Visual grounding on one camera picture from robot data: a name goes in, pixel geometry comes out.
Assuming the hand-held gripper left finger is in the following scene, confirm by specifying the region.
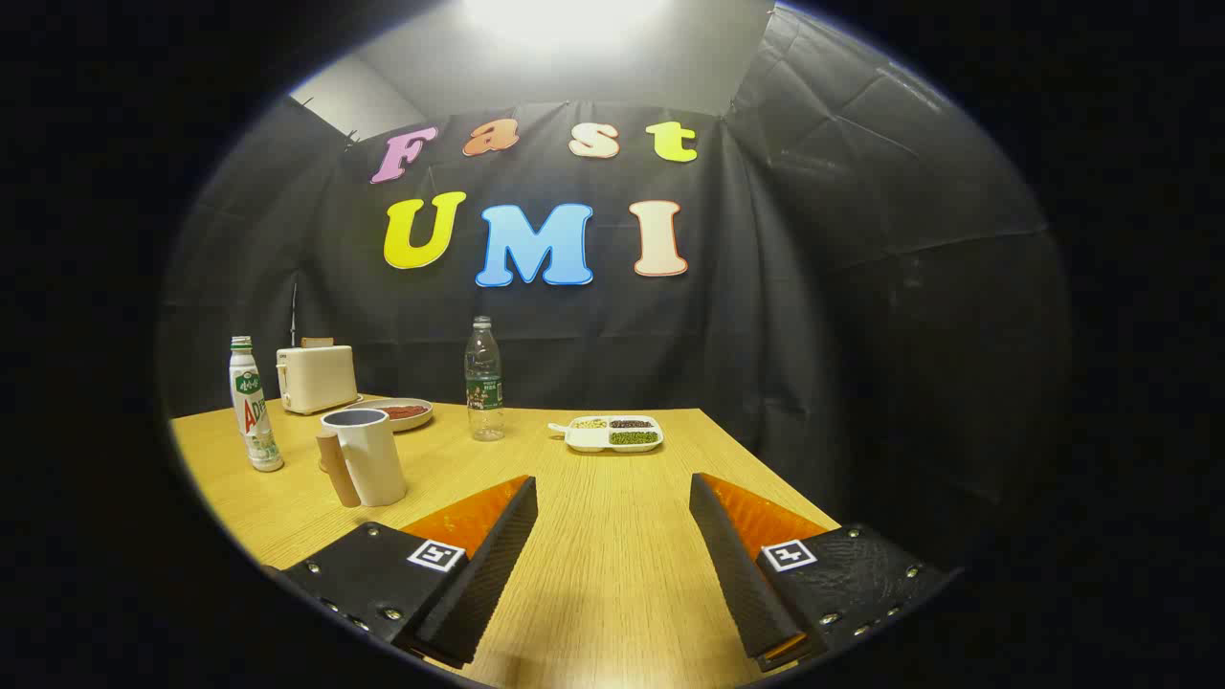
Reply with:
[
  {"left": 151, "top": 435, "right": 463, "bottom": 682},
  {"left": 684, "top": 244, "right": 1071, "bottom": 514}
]
[{"left": 263, "top": 476, "right": 539, "bottom": 669}]

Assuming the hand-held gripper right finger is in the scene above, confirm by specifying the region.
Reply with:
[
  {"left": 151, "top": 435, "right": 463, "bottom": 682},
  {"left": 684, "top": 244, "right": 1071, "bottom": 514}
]
[{"left": 689, "top": 472, "right": 958, "bottom": 673}]

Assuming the white cup wooden handle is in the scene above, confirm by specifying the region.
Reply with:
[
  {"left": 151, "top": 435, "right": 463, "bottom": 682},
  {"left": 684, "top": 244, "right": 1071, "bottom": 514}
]
[{"left": 316, "top": 409, "right": 409, "bottom": 508}]

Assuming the white juice bottle green label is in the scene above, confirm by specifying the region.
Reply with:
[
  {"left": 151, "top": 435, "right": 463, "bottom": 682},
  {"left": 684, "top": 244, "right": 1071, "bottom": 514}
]
[{"left": 229, "top": 336, "right": 285, "bottom": 473}]

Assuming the clear plastic water bottle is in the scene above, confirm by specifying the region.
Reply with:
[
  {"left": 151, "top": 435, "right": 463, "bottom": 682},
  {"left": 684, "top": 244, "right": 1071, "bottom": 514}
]
[{"left": 464, "top": 316, "right": 504, "bottom": 442}]

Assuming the wooden table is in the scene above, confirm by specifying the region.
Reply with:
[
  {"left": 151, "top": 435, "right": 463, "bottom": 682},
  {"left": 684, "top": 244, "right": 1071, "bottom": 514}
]
[{"left": 170, "top": 394, "right": 843, "bottom": 689}]

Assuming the beige round plate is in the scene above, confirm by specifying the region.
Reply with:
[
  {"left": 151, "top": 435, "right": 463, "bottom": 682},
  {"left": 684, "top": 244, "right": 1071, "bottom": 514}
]
[{"left": 346, "top": 397, "right": 434, "bottom": 433}]

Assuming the white divided tray with beans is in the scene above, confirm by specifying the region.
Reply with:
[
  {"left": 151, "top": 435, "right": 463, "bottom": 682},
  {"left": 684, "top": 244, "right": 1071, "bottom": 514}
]
[{"left": 547, "top": 414, "right": 665, "bottom": 454}]

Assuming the cream toaster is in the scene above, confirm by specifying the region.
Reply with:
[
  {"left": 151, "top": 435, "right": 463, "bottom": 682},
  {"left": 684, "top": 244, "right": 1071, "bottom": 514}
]
[{"left": 277, "top": 344, "right": 360, "bottom": 415}]

